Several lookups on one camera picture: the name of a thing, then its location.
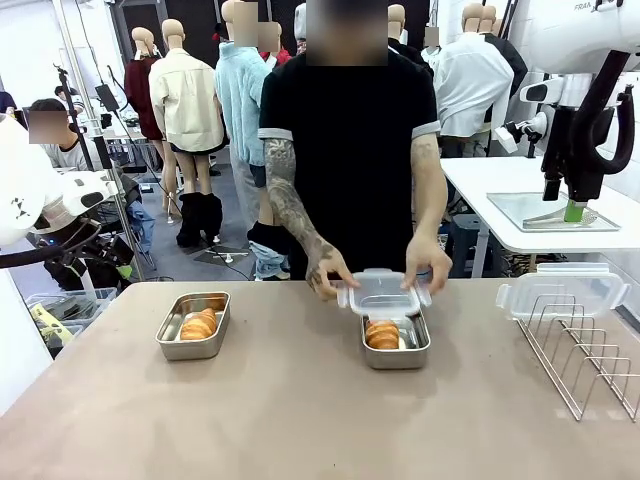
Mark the maroon garment mannequin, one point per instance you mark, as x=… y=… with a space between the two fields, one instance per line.
x=140 y=90

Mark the black tablet on stand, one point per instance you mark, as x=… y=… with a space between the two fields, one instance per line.
x=106 y=97

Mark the blue jeans pile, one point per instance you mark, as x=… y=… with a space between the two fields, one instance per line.
x=270 y=265

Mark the perforated steel baking tray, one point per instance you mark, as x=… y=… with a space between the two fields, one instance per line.
x=510 y=210

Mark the bystander in dark shirt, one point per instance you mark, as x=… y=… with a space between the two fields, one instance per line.
x=6 y=102

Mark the light blue sweater mannequin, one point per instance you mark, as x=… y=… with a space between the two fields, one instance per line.
x=240 y=90

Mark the person's tattooed right hand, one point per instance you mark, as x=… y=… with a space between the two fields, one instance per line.
x=327 y=265

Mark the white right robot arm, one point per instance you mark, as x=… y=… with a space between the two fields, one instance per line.
x=575 y=30

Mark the black tripod stand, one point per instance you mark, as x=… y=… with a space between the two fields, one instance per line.
x=75 y=112

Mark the clear plastic clip lid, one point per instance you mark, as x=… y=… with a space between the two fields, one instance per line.
x=560 y=287
x=382 y=295

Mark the red garment mannequin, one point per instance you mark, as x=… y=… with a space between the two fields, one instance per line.
x=281 y=56

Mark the plain steel rectangular container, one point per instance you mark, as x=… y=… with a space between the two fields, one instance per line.
x=192 y=350

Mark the steel serving tongs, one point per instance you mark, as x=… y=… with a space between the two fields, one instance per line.
x=545 y=219

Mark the steel container with ribbed base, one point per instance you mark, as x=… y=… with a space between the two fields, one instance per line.
x=395 y=359

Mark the person's left forearm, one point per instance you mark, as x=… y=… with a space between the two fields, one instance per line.
x=430 y=205

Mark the black fur boot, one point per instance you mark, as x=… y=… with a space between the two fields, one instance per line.
x=212 y=215
x=190 y=225

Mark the person's tattooed right forearm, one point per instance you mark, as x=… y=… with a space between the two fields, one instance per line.
x=295 y=210

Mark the white shirt mannequin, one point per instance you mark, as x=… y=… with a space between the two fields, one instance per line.
x=470 y=80

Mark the black clothes mannequin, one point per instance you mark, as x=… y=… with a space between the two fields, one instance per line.
x=415 y=57

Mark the person in black t-shirt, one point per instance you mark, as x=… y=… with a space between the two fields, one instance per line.
x=350 y=150

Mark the clear plastic storage bin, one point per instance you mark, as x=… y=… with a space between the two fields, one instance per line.
x=95 y=300

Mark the white camera box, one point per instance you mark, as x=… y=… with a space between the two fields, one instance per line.
x=507 y=140

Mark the golden croissant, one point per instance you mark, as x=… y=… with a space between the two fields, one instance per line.
x=382 y=335
x=199 y=325

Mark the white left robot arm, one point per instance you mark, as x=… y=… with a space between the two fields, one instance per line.
x=20 y=200

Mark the person's left hand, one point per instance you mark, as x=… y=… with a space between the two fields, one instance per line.
x=430 y=257

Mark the beige jacket mannequin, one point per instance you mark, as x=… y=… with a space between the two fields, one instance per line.
x=185 y=100

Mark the seated bystander in light shirt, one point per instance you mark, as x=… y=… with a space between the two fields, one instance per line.
x=65 y=155

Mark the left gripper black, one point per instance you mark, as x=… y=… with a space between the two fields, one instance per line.
x=100 y=247

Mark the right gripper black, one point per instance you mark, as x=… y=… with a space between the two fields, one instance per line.
x=555 y=135

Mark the white side table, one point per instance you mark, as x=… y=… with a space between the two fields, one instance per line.
x=475 y=180

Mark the black jacket mannequin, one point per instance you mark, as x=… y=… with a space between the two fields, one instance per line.
x=512 y=60

